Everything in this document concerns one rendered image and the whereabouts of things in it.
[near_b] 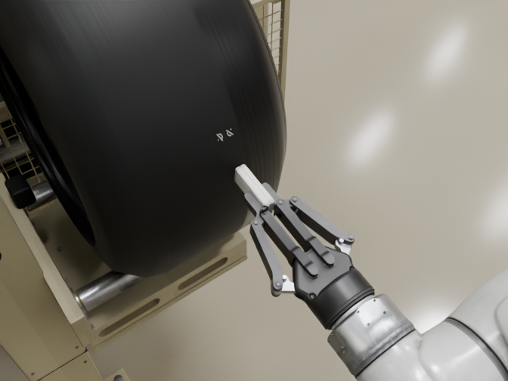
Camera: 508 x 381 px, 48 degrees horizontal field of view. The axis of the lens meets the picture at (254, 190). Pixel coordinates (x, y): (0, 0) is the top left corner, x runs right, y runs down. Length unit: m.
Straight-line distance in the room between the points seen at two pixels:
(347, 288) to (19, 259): 0.58
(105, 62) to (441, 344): 0.49
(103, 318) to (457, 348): 0.67
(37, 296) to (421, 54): 2.42
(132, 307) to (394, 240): 1.37
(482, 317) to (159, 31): 0.49
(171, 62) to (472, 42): 2.67
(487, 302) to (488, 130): 2.14
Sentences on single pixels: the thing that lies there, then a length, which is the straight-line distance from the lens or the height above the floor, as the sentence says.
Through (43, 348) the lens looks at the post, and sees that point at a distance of 1.28.
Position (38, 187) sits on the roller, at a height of 0.92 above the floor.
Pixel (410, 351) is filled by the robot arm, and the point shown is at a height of 1.25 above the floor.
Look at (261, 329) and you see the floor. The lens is 2.03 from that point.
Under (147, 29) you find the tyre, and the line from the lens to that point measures 0.72.
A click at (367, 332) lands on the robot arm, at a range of 0.65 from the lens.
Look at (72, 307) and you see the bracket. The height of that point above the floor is 0.95.
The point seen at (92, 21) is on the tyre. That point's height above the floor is 1.45.
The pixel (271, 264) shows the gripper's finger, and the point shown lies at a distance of 0.69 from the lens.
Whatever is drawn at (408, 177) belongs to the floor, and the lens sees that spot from 2.49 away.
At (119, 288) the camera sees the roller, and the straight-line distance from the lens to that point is 1.09.
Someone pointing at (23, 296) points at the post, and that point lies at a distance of 1.11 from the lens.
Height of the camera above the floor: 1.84
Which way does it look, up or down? 51 degrees down
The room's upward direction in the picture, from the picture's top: straight up
